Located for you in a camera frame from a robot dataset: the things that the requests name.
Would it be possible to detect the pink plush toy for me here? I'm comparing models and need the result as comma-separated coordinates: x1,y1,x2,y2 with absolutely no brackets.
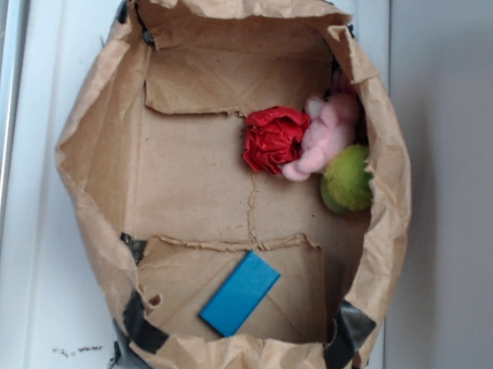
281,70,361,182

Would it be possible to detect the brown paper bag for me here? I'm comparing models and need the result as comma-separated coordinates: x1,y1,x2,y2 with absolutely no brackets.
56,0,412,369

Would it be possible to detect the green fuzzy ball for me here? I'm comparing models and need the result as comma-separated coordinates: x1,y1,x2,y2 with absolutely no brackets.
320,143,374,214

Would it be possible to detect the blue rectangular block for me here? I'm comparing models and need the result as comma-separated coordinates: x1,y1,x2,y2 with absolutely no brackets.
199,251,280,337

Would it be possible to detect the crumpled red paper ball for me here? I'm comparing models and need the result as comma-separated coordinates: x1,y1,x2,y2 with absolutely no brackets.
243,106,311,174

